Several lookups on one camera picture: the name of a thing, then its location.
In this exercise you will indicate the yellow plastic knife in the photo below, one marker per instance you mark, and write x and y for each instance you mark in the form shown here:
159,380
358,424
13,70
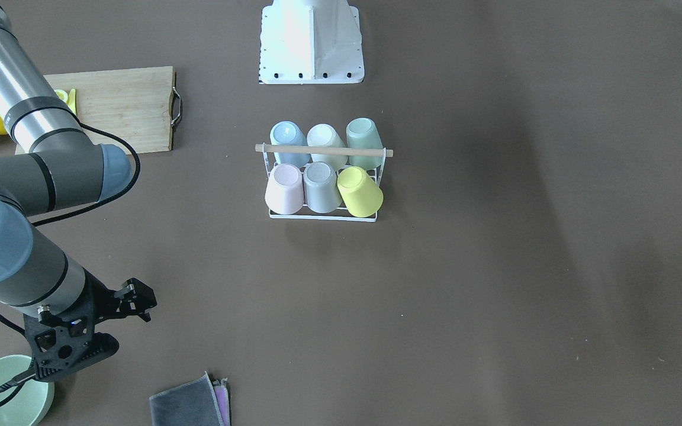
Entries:
72,101

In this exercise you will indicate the grey cup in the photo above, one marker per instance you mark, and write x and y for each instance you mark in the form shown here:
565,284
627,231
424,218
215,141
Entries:
321,192

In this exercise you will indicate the light blue cup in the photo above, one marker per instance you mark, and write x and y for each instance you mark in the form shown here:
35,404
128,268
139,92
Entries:
287,133

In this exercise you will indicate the grey folded cloth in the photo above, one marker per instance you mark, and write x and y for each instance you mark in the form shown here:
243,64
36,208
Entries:
204,401

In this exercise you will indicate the wooden cutting board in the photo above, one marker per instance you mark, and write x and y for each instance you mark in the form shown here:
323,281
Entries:
134,104

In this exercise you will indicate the white camera stand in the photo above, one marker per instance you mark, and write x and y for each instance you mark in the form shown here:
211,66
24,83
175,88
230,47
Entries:
310,43

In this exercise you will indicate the cream white cup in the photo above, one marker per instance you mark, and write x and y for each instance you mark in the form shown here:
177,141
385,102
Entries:
325,136

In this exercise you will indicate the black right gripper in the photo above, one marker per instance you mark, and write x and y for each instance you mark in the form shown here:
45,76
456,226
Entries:
97,295

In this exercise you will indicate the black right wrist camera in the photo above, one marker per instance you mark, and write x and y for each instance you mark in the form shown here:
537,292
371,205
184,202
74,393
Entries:
60,351

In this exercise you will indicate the pink cup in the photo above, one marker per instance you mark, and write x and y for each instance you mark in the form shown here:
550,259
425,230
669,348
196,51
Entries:
284,193

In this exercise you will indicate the white wire cup holder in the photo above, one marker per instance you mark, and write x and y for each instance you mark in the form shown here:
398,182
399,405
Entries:
341,213

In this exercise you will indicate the lemon slice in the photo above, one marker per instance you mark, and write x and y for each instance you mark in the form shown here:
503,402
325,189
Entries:
62,95

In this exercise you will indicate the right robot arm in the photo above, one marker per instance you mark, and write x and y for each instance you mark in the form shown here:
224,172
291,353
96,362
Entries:
60,168

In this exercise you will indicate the yellow cup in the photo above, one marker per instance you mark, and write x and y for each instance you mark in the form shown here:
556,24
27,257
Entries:
360,193

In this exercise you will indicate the green cup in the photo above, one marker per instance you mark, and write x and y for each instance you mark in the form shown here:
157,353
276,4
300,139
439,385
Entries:
362,133

